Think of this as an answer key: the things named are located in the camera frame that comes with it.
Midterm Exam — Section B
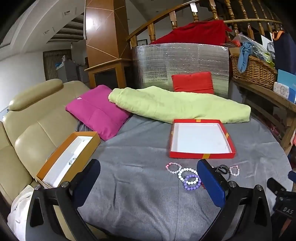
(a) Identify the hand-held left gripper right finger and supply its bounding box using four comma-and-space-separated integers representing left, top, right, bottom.
196, 159, 273, 241

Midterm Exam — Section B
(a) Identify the white cloth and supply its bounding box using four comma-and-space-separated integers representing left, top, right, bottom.
7, 184, 35, 241

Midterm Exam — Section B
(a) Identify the silver foil insulation board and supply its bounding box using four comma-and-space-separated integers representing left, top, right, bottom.
132, 43, 230, 99

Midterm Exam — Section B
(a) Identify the magenta pillow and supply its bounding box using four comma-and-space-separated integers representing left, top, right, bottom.
65, 85, 132, 141

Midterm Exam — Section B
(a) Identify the blue cloth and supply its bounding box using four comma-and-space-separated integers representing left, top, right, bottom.
238, 42, 256, 72

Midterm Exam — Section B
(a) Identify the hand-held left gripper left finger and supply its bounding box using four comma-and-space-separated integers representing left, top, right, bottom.
25, 159, 101, 241

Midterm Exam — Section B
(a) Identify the orange shallow cardboard box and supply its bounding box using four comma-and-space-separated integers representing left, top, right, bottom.
36, 131, 101, 189

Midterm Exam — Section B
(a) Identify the large red blanket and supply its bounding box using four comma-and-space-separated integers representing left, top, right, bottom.
149, 20, 232, 46

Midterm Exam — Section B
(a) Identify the grey refrigerator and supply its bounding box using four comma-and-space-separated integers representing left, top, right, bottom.
55, 60, 89, 84

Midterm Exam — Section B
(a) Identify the patterned tissue box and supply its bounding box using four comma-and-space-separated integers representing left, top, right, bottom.
273, 82, 296, 102

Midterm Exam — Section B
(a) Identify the wooden pillar cabinet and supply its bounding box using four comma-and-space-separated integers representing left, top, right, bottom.
84, 0, 133, 90

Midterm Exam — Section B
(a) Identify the wooden stair railing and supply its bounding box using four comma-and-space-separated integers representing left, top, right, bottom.
126, 0, 284, 50

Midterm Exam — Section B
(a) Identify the light green folded blanket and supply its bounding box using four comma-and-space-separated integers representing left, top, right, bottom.
108, 86, 252, 124

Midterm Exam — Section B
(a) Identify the clear plastic bag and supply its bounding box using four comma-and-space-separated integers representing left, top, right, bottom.
232, 32, 277, 63

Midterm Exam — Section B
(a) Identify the navy garment with orange collar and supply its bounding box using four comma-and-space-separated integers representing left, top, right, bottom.
272, 30, 296, 75

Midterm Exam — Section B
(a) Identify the wicker basket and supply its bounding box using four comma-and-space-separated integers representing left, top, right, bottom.
230, 54, 278, 90

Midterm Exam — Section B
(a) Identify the red shallow cardboard box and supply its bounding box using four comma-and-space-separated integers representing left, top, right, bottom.
169, 119, 237, 159

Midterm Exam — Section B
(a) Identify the black hair tie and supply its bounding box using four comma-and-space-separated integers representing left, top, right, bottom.
215, 164, 229, 178

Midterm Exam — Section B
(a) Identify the wooden shelf table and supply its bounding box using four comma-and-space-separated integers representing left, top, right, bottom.
231, 77, 296, 153

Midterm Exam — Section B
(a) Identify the pink and clear bead bracelet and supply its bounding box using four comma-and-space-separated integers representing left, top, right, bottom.
165, 162, 182, 174

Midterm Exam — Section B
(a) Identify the small red cushion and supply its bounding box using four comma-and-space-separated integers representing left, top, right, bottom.
171, 71, 215, 95

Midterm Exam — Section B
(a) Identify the beige leather sofa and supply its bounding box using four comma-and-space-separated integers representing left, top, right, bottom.
0, 79, 102, 241

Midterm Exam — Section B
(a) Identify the purple and white bead bracelet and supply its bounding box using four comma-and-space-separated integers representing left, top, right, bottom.
183, 174, 201, 192

